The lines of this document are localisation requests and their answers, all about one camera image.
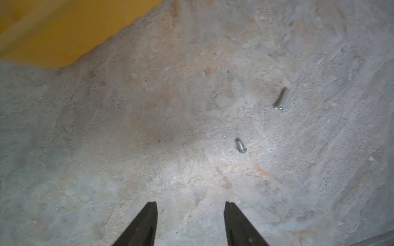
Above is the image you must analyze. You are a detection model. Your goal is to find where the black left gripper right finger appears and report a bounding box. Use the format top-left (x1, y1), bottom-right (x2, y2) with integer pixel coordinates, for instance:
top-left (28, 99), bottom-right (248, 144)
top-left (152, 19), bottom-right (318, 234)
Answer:
top-left (224, 202), bottom-right (269, 246)

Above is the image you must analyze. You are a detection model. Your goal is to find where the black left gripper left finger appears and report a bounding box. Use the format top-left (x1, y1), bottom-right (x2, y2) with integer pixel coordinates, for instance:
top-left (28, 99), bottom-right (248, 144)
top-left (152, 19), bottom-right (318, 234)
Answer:
top-left (113, 202), bottom-right (158, 246)

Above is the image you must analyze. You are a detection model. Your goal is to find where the silver screw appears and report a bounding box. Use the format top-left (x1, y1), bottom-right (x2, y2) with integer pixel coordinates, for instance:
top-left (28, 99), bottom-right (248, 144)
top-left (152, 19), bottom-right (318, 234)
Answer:
top-left (235, 138), bottom-right (247, 153)
top-left (274, 87), bottom-right (289, 111)

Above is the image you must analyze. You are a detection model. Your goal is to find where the yellow plastic storage box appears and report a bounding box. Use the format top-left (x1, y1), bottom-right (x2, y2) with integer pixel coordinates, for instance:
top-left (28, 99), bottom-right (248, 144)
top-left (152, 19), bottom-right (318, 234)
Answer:
top-left (1, 1), bottom-right (160, 68)

